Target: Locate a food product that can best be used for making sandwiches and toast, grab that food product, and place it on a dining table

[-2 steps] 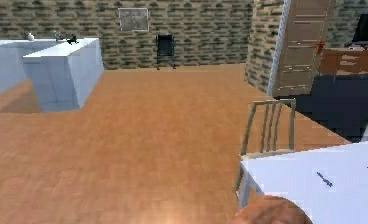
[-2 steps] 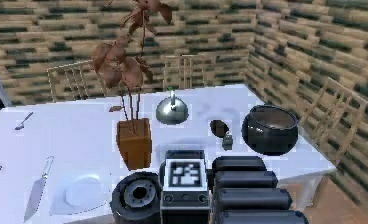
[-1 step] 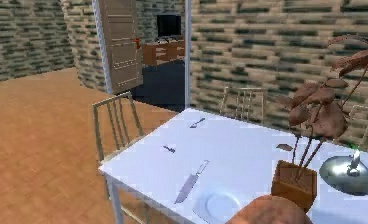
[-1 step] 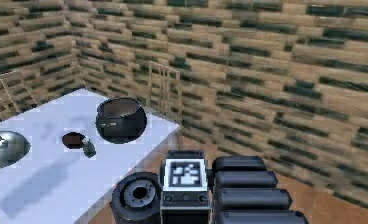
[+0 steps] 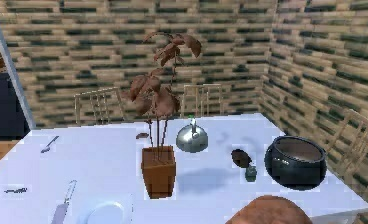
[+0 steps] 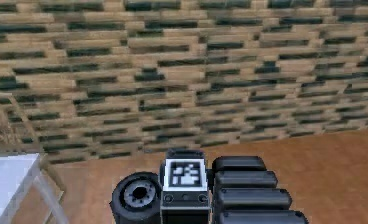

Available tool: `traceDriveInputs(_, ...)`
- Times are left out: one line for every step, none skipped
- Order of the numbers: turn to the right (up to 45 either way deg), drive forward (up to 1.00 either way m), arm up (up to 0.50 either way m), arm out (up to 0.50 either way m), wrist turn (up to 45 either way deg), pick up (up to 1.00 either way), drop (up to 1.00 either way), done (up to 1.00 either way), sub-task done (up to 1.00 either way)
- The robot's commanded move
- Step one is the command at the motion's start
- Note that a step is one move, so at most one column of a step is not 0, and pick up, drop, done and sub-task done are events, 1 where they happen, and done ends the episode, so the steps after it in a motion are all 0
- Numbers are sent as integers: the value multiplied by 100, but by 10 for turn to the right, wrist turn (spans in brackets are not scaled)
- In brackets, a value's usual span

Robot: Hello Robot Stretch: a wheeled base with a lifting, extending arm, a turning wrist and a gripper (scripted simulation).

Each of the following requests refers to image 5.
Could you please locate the white dining table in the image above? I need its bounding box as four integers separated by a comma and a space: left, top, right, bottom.
0, 112, 368, 224

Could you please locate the light wooden chair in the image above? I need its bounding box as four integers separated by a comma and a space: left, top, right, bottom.
323, 108, 368, 188
73, 86, 127, 127
180, 83, 224, 119

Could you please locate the silver kettle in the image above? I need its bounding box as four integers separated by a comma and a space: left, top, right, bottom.
175, 114, 209, 154

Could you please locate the brown leafed potted house plant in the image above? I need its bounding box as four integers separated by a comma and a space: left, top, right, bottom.
129, 31, 203, 200

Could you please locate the dark brown potato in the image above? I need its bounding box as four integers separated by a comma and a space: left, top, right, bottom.
230, 148, 253, 169

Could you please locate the small green shaker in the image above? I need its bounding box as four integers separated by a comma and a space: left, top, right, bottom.
244, 166, 258, 183

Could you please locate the black round pot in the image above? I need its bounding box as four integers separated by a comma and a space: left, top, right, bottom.
264, 135, 328, 192

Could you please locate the white plate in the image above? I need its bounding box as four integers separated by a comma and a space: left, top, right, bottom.
76, 197, 135, 224

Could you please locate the brown bread loaf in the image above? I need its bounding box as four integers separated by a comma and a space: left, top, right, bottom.
225, 195, 314, 224

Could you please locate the small silver spoon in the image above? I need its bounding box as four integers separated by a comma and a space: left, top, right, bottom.
40, 135, 60, 154

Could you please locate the silver butter knife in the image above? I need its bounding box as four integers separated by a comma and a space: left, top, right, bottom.
50, 179, 78, 224

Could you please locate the small dark fork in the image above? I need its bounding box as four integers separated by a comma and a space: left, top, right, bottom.
3, 187, 28, 195

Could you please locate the white door frame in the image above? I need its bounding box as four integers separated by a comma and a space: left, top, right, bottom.
0, 7, 37, 131

